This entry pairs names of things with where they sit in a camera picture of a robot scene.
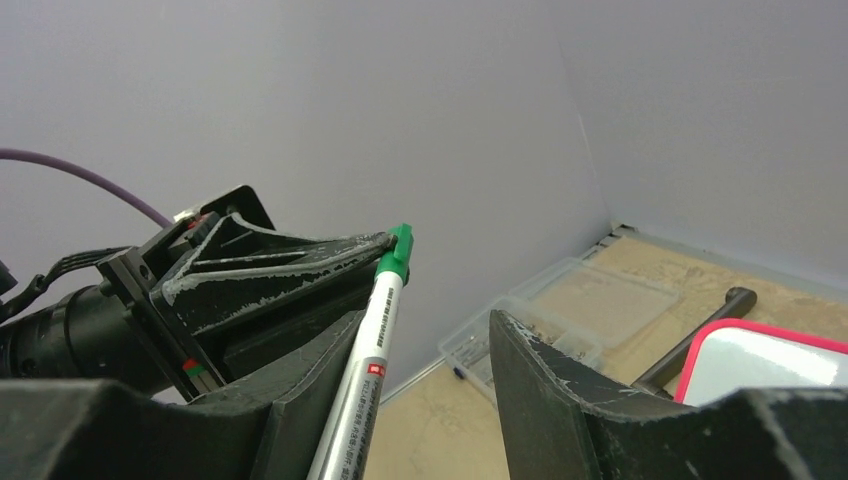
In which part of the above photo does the green marker cap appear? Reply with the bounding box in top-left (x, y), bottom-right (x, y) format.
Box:
top-left (375, 223), bottom-right (414, 286)

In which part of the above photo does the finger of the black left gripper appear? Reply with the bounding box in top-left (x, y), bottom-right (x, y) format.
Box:
top-left (151, 214), bottom-right (396, 337)

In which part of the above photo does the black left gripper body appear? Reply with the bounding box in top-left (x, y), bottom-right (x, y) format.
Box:
top-left (1, 185), bottom-right (273, 401)

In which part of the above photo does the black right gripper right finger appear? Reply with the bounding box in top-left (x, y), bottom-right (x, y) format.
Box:
top-left (489, 310), bottom-right (847, 479)

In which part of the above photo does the clear plastic screw box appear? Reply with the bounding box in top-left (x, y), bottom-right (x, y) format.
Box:
top-left (438, 258), bottom-right (681, 404)

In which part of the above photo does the pink framed whiteboard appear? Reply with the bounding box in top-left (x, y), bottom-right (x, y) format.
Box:
top-left (673, 318), bottom-right (847, 406)

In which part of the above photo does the dark metal pipe bracket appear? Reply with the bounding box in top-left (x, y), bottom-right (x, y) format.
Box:
top-left (632, 286), bottom-right (759, 399)

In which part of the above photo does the white green whiteboard marker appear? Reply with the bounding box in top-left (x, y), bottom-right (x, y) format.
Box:
top-left (305, 223), bottom-right (415, 480)

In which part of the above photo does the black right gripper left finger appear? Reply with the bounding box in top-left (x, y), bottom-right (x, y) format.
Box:
top-left (1, 312), bottom-right (362, 479)

